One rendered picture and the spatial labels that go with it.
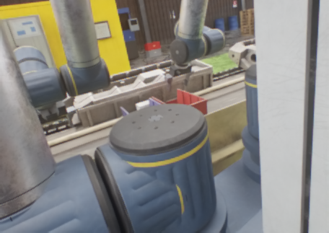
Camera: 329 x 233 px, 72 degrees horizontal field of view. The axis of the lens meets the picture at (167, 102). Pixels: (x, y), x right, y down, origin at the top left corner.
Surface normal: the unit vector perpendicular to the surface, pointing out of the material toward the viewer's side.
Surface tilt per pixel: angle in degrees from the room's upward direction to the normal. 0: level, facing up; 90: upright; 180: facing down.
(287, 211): 90
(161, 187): 68
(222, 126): 89
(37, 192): 82
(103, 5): 90
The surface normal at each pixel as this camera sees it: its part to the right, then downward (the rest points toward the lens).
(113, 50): 0.44, 0.23
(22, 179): 0.74, -0.07
